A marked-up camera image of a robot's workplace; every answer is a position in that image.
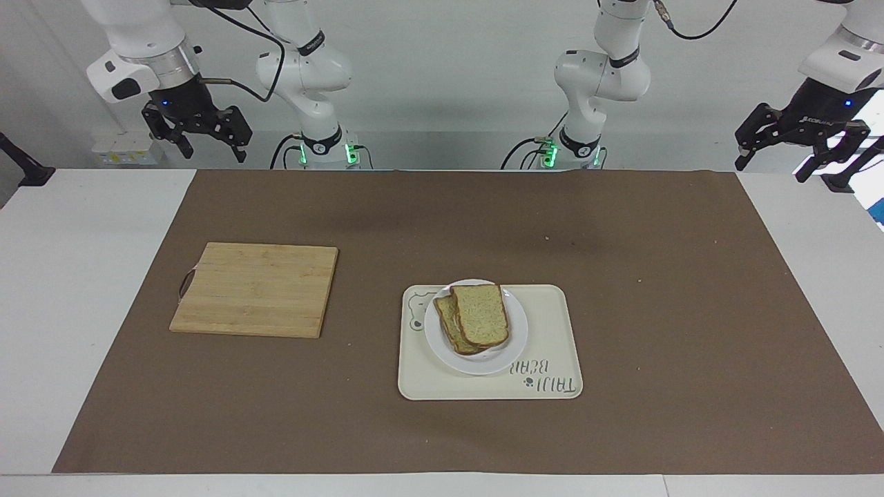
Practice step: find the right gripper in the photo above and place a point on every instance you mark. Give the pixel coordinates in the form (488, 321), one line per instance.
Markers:
(185, 100)

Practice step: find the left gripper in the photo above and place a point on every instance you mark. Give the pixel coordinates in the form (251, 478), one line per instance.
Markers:
(825, 110)

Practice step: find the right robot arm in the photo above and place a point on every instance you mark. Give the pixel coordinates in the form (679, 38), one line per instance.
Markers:
(304, 65)

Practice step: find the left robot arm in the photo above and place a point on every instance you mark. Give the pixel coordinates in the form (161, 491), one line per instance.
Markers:
(601, 69)

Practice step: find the white round plate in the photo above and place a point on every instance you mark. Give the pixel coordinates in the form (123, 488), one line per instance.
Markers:
(514, 331)

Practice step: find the wooden cutting board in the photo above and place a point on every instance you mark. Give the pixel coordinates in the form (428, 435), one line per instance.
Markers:
(255, 290)

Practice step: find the black stand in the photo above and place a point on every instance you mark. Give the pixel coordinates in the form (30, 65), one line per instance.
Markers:
(24, 169)

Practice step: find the brown bread slice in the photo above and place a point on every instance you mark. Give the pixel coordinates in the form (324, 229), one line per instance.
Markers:
(447, 324)
(482, 314)

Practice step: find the cream plastic tray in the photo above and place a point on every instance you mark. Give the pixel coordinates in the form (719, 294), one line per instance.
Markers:
(552, 345)

